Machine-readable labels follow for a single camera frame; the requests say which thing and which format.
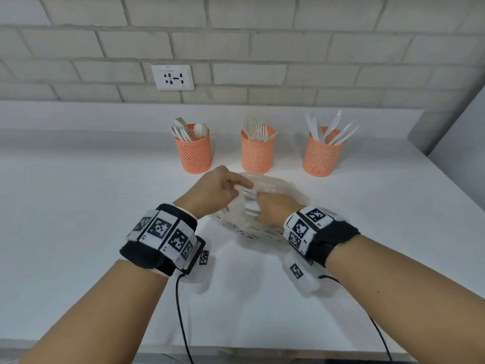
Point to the white wall power outlet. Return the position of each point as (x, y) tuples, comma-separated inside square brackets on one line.
[(172, 77)]

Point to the person's right hand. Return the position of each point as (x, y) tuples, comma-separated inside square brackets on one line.
[(278, 210)]

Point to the black marker-tagged left wristband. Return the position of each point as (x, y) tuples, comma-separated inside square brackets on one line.
[(163, 236)]

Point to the person's left forearm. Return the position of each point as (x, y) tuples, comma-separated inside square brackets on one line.
[(102, 314)]

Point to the person's right forearm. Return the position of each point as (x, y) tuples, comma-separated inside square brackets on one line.
[(409, 299)]

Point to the person's left fingers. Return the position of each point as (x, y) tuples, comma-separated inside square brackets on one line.
[(237, 180)]

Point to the person's left hand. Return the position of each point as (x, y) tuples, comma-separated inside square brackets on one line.
[(206, 191)]

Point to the orange mesh cup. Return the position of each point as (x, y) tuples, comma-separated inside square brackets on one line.
[(257, 155), (322, 157), (193, 155)]

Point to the black marker-tagged wristband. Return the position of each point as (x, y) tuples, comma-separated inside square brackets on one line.
[(320, 235), (163, 236)]

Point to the bunch of white knives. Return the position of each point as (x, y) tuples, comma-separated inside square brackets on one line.
[(333, 128)]

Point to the clear plastic bag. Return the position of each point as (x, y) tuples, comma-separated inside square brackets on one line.
[(284, 187)]

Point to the bunch of white spoons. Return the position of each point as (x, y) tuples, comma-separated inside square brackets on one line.
[(185, 130)]

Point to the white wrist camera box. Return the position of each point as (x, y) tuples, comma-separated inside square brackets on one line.
[(301, 276)]

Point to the bunch of white forks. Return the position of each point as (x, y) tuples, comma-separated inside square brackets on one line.
[(257, 130)]

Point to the black marker-tagged right wristband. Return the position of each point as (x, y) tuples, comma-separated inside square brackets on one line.
[(320, 235)]

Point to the person's right fingers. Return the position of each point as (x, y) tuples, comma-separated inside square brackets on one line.
[(262, 199)]

